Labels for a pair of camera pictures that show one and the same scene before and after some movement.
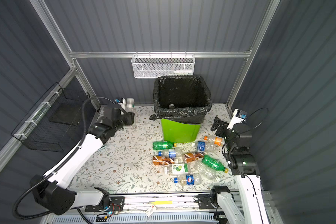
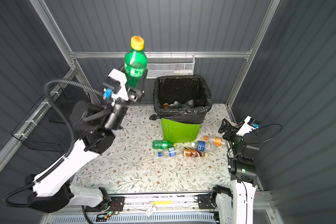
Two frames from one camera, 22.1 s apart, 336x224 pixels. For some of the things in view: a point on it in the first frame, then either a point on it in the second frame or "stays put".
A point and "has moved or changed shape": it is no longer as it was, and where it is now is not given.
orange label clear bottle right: [216, 141] stays put
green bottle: [163, 145] stays put
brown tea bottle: [192, 157] has moved or changed shape
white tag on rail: [150, 210] stays put
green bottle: [213, 164] to [135, 62]
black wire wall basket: [55, 122] stays put
